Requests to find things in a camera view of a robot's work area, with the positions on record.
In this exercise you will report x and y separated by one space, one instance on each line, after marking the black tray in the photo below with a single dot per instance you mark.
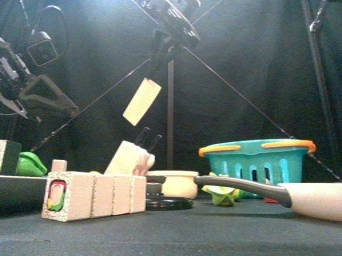
20 191

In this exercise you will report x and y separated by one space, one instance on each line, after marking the small red toy piece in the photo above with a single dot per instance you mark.
270 200

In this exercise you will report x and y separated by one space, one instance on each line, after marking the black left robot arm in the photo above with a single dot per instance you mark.
41 18

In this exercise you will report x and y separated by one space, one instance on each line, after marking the vertical black frame pole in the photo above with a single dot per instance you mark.
169 113

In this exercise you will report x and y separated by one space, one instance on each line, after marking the small wooden cube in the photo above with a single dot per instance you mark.
59 165

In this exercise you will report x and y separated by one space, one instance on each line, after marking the green toy pepper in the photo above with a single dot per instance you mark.
31 165

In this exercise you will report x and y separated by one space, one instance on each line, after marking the toy cleaver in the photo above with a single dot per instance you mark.
141 101

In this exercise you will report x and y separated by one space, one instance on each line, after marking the black round lid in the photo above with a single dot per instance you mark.
168 202

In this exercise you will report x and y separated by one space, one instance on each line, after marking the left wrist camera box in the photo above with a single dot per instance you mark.
41 50

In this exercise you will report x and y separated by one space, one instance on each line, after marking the wooden toy knife block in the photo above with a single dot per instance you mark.
128 159

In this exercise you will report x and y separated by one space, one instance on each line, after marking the black frame post with clamp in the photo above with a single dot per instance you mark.
318 66

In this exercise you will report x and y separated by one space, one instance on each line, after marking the dark green box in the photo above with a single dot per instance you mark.
8 156

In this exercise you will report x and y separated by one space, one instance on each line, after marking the cream toy pot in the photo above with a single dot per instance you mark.
177 185

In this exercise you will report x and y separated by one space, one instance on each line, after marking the green toy lettuce leaf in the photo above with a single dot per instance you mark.
222 195

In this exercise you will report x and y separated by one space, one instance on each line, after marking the wooden toy sushi roll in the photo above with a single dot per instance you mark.
93 196

